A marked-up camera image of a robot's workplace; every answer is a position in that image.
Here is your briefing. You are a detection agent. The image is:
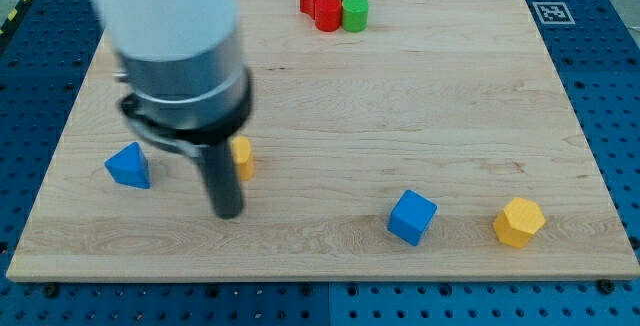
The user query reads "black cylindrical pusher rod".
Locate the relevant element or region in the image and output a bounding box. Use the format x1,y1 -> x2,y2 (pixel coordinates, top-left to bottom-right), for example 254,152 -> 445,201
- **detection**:
196,141 -> 244,219

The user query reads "red cylinder block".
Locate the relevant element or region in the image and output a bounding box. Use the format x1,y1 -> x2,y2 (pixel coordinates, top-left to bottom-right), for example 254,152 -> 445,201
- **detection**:
314,0 -> 342,32

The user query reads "yellow hexagon block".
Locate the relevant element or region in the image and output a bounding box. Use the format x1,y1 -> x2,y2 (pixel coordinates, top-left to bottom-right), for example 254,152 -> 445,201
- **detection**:
492,197 -> 546,248

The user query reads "yellow heart block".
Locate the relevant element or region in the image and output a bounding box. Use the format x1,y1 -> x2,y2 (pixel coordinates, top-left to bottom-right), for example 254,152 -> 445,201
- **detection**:
231,136 -> 255,181

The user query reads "wooden board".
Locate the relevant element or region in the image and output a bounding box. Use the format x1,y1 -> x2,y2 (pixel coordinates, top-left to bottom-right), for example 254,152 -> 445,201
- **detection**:
7,0 -> 639,283

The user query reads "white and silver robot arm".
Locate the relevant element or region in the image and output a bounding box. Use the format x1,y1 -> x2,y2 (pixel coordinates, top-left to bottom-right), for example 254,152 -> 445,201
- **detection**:
91,0 -> 253,219

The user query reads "white fiducial marker tag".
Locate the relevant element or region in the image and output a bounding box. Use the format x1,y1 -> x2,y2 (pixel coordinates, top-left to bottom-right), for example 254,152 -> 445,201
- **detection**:
532,1 -> 575,25

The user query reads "blue cube block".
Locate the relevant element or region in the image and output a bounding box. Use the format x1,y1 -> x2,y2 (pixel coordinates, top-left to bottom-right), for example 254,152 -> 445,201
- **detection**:
387,190 -> 438,246

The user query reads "green cylinder block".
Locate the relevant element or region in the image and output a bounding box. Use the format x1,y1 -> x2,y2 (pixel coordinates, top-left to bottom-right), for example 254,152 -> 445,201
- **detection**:
342,0 -> 369,32

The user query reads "blue triangle block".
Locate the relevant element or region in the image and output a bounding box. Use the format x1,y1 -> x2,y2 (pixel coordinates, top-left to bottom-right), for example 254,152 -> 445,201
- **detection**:
104,142 -> 151,189

